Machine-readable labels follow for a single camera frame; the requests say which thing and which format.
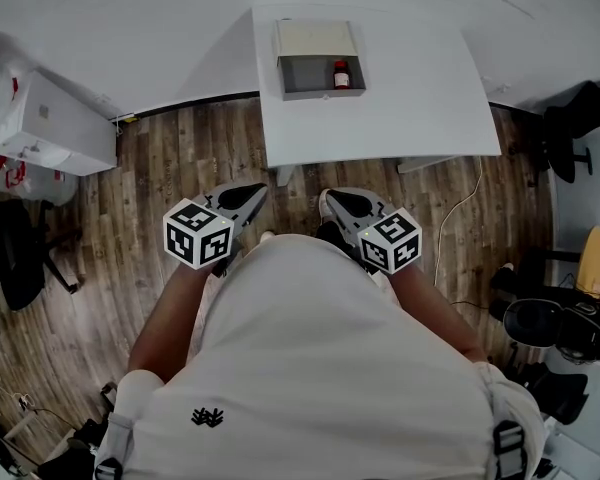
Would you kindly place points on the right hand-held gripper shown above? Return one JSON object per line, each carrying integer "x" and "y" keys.
{"x": 392, "y": 243}

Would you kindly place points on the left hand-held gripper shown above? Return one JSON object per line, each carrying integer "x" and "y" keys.
{"x": 197, "y": 235}

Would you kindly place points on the red-capped dark bottle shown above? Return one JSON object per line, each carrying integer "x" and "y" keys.
{"x": 341, "y": 78}

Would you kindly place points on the beige lidded storage box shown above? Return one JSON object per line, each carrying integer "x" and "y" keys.
{"x": 312, "y": 38}

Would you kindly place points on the person's right forearm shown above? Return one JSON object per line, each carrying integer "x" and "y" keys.
{"x": 440, "y": 313}

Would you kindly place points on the person's left forearm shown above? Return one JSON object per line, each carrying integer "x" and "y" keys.
{"x": 170, "y": 318}

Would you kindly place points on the person's white right shoe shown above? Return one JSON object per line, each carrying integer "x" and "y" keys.
{"x": 325, "y": 203}

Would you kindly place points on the person's white shoe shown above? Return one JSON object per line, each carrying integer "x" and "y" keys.
{"x": 267, "y": 237}
{"x": 325, "y": 203}

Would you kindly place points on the person's black trousers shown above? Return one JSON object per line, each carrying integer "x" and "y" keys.
{"x": 332, "y": 238}

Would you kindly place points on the person's white left shoe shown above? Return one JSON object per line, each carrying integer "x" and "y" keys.
{"x": 267, "y": 237}

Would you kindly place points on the white table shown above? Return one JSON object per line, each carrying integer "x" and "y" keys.
{"x": 420, "y": 93}

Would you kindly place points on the person's white T-shirt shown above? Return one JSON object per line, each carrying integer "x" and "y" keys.
{"x": 320, "y": 358}

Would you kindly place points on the black round seat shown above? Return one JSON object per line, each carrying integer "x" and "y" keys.
{"x": 532, "y": 323}

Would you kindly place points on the black office chair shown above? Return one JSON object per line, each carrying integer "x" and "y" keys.
{"x": 575, "y": 118}
{"x": 15, "y": 258}

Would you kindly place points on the yellow wooden board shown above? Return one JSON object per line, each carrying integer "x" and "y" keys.
{"x": 592, "y": 258}

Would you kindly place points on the black equipment bag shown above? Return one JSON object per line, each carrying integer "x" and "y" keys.
{"x": 592, "y": 333}

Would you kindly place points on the clear plastic bag red print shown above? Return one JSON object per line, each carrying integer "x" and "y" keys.
{"x": 0, "y": 58}

